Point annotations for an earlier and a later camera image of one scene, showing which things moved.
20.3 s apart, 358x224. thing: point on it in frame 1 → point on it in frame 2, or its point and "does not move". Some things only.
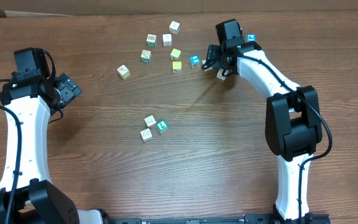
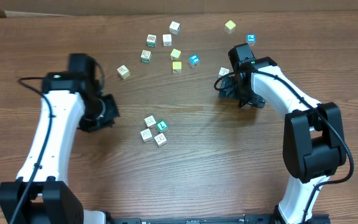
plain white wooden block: [203, 62] → [160, 139]
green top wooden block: [162, 126] does not move
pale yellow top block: [174, 54] does not move
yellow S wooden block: [123, 71] does not move
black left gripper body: [70, 88] → [111, 112]
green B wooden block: [151, 40] does not move
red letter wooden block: [150, 121] does not move
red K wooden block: [146, 135] does not move
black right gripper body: [214, 54] → [232, 88]
